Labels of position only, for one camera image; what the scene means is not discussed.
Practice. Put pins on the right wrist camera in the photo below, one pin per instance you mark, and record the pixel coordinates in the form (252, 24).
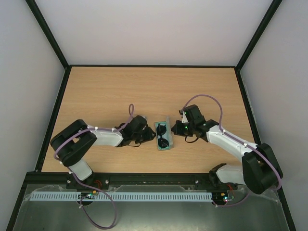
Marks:
(183, 116)

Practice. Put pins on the grey metal front tray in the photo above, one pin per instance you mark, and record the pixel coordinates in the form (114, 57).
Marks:
(243, 212)

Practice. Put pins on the black front mounting rail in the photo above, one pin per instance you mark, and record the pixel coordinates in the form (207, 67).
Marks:
(203, 181)

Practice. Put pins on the grey sunglasses case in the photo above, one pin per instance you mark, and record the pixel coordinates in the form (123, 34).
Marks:
(168, 134)

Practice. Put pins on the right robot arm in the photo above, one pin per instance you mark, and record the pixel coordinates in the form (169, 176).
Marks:
(258, 170)

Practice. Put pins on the black enclosure frame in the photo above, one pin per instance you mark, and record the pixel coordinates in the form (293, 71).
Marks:
(100, 32)

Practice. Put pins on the dark aviator sunglasses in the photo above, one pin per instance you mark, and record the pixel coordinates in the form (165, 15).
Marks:
(161, 131)

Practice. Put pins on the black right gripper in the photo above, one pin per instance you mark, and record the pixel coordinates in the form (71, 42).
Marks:
(179, 128)

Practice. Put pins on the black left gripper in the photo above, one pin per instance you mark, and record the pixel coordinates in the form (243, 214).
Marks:
(148, 136)

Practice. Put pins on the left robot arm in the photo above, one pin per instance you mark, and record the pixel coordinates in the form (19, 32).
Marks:
(71, 144)

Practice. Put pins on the light blue slotted cable duct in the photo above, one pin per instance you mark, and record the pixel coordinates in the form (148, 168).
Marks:
(123, 196)

